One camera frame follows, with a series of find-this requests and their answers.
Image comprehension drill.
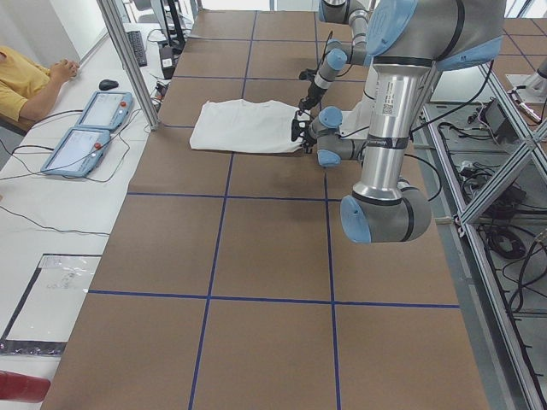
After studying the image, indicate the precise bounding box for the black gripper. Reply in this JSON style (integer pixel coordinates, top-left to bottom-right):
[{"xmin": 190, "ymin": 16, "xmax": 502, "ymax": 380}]
[
  {"xmin": 302, "ymin": 132, "xmax": 317, "ymax": 153},
  {"xmin": 298, "ymin": 83, "xmax": 326, "ymax": 112}
]

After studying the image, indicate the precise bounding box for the white long-sleeve printed shirt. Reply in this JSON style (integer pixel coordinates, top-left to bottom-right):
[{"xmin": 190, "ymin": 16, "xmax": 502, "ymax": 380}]
[{"xmin": 190, "ymin": 99, "xmax": 301, "ymax": 154}]

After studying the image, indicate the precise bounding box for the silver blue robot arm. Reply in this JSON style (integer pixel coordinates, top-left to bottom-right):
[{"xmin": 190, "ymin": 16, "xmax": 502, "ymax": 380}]
[
  {"xmin": 291, "ymin": 1, "xmax": 505, "ymax": 243},
  {"xmin": 298, "ymin": 1, "xmax": 377, "ymax": 112}
]

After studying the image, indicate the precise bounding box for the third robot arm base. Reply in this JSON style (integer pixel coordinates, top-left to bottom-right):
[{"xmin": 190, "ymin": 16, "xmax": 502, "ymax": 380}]
[{"xmin": 506, "ymin": 60, "xmax": 546, "ymax": 103}]

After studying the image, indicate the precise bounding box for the black keyboard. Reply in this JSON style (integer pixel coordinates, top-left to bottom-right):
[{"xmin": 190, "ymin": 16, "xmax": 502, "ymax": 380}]
[{"xmin": 126, "ymin": 31, "xmax": 148, "ymax": 67}]

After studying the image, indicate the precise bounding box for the far blue teach pendant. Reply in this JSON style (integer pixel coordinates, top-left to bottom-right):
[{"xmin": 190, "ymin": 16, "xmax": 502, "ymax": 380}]
[{"xmin": 76, "ymin": 91, "xmax": 133, "ymax": 132}]

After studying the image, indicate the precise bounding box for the blue teach pendant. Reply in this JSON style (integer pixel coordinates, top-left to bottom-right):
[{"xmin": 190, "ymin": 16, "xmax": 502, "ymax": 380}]
[
  {"xmin": 40, "ymin": 126, "xmax": 110, "ymax": 178},
  {"xmin": 76, "ymin": 91, "xmax": 133, "ymax": 132}
]

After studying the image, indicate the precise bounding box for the black computer mouse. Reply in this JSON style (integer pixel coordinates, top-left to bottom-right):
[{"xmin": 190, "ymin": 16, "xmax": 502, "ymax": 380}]
[{"xmin": 98, "ymin": 79, "xmax": 119, "ymax": 91}]

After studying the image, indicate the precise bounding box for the near blue teach pendant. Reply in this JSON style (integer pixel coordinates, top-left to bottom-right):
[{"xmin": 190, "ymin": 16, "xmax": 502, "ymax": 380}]
[{"xmin": 40, "ymin": 126, "xmax": 110, "ymax": 178}]

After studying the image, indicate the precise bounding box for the person in yellow shirt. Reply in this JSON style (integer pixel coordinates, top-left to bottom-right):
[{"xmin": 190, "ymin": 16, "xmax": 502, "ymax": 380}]
[{"xmin": 1, "ymin": 46, "xmax": 79, "ymax": 123}]

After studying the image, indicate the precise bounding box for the clear plastic bag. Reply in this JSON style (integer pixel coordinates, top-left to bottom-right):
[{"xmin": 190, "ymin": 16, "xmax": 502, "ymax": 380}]
[{"xmin": 1, "ymin": 254, "xmax": 101, "ymax": 357}]

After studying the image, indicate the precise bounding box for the red fire extinguisher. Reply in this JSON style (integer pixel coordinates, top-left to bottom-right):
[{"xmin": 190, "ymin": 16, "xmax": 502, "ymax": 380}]
[{"xmin": 1, "ymin": 371, "xmax": 50, "ymax": 403}]

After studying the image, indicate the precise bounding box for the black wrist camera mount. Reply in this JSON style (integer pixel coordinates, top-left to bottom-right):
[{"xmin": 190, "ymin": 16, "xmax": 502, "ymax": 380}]
[
  {"xmin": 298, "ymin": 68, "xmax": 317, "ymax": 81},
  {"xmin": 291, "ymin": 110, "xmax": 313, "ymax": 142}
]

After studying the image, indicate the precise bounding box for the aluminium frame post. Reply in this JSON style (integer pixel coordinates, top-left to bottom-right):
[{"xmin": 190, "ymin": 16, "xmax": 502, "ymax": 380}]
[{"xmin": 97, "ymin": 0, "xmax": 160, "ymax": 131}]

